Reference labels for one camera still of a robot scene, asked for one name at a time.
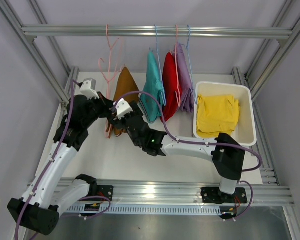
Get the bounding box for pink hanger of brown trousers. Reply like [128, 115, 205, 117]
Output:
[98, 58, 127, 139]

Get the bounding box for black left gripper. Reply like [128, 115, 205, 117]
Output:
[82, 92, 116, 129]

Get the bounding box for grey slotted cable duct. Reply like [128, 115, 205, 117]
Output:
[65, 202, 222, 216]

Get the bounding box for aluminium left frame post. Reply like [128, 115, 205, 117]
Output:
[0, 0, 70, 104]

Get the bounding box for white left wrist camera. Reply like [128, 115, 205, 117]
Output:
[79, 78, 99, 100]

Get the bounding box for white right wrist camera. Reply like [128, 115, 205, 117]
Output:
[113, 98, 133, 120]

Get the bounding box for pink hanger of yellow trousers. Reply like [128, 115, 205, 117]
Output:
[105, 24, 124, 84]

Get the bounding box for white plastic basket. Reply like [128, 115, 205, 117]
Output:
[195, 81, 257, 147]

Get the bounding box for aluminium hanging rail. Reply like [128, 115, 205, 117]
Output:
[21, 24, 293, 40]

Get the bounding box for red trousers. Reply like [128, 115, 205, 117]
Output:
[162, 52, 179, 122]

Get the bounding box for teal trousers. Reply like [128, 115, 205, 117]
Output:
[139, 51, 166, 124]

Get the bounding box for yellow trousers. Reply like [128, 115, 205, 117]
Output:
[196, 94, 241, 138]

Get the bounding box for lilac trousers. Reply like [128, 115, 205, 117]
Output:
[177, 43, 195, 113]

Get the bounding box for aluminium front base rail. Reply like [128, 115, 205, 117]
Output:
[22, 177, 296, 207]

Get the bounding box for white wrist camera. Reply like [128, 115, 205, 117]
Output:
[113, 98, 133, 120]
[79, 78, 99, 100]

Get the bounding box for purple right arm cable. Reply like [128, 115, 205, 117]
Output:
[112, 91, 263, 173]

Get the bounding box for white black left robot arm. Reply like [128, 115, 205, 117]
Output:
[7, 92, 113, 239]

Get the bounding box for aluminium right frame post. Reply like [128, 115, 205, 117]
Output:
[232, 0, 300, 102]

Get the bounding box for brown trousers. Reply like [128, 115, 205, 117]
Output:
[107, 67, 139, 139]

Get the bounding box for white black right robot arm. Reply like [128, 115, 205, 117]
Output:
[109, 99, 246, 204]

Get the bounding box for aluminium frame post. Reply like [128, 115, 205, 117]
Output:
[0, 0, 70, 104]
[232, 0, 300, 102]

